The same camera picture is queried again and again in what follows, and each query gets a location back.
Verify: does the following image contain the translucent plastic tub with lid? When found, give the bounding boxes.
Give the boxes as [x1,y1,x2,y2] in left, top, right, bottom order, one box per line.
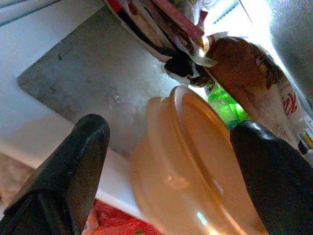
[129,85,268,235]

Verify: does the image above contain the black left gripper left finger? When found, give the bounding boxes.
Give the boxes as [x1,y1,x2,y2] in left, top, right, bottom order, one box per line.
[0,114,111,235]

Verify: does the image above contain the red plastic bag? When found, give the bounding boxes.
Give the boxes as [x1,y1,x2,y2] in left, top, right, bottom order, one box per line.
[82,199,162,235]

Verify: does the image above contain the green plastic bottle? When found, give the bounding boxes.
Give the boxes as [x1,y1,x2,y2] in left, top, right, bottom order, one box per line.
[189,75,250,130]

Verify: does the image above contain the grey fridge shelf panel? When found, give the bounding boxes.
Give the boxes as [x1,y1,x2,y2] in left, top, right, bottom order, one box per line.
[16,4,183,159]

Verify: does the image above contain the red and white food packets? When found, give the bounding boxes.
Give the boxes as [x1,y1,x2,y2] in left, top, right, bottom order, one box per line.
[105,0,219,80]

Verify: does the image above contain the bagged brown bread loaf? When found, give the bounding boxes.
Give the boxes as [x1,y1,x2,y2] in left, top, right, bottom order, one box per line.
[202,31,313,155]

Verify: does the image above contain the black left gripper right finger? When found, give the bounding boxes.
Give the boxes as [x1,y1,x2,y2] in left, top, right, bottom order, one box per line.
[229,119,313,235]

